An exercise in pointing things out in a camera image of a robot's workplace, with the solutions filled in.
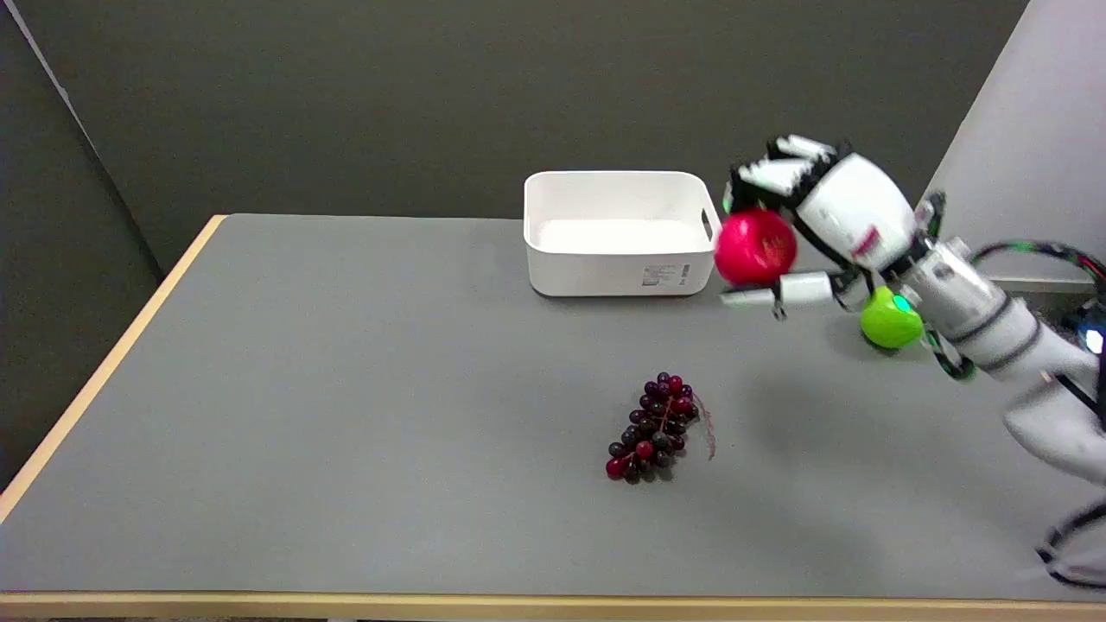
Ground black looped cable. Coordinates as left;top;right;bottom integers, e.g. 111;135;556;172
1034;501;1106;592

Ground green apple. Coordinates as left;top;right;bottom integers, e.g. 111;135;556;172
860;286;925;351

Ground dark red grape bunch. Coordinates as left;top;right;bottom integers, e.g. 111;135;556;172
605;371;718;485

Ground red apple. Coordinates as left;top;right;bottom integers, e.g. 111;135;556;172
714;207;798;288

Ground white plastic box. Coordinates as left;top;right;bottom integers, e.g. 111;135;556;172
523;170;723;298

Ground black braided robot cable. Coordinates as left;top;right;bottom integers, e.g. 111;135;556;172
921;241;1106;381

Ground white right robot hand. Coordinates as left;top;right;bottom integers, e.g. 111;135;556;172
720;135;918;321

